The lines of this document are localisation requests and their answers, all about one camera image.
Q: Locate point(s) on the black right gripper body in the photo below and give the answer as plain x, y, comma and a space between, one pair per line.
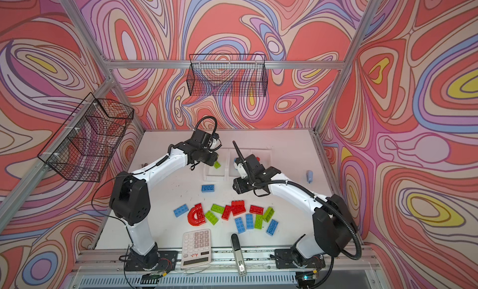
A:
246, 184

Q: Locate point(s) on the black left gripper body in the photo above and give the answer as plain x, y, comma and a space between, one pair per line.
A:
208, 157

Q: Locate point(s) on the blue lego brick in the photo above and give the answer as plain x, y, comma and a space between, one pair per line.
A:
272, 227
207, 188
249, 221
240, 225

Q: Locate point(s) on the red arch lego piece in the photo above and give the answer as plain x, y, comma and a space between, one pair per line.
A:
196, 216

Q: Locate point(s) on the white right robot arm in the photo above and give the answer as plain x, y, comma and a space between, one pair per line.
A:
334, 230

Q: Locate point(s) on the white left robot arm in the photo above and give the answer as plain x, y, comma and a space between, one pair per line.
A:
130, 200

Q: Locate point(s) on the white container right compartment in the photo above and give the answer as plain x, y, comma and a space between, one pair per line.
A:
264, 156

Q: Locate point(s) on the white container left compartment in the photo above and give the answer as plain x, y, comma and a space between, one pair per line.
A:
218, 171

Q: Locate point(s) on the red lego brick long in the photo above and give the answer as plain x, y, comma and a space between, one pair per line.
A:
256, 210

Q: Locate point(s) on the red lego brick studs up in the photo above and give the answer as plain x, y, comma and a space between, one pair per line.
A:
238, 207

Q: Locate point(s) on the green lego brick studs up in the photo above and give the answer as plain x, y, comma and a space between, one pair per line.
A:
258, 222

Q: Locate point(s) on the red lego brick upside down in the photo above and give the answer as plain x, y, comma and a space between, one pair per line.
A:
226, 213

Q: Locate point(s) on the green lego brick upside down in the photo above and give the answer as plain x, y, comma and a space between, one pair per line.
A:
217, 209

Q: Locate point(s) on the light blue small stapler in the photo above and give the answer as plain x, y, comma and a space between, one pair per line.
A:
309, 176

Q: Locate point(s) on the green lego brick glossy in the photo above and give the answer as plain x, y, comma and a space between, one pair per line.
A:
211, 217

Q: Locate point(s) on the light blue lego studs up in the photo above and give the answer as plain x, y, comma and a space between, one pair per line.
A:
183, 209

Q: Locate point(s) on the white pink calculator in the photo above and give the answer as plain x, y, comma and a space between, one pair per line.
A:
196, 249

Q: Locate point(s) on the black silver stapler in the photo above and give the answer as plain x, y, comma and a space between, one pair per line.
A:
238, 255

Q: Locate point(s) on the black wire basket back wall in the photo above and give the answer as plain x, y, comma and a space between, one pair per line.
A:
229, 75

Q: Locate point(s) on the black wire basket wall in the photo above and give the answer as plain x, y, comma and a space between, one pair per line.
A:
229, 75
83, 149

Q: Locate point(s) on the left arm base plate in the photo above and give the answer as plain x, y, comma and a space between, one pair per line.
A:
161, 260

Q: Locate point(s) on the black wire basket left wall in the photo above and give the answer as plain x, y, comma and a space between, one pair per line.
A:
83, 149

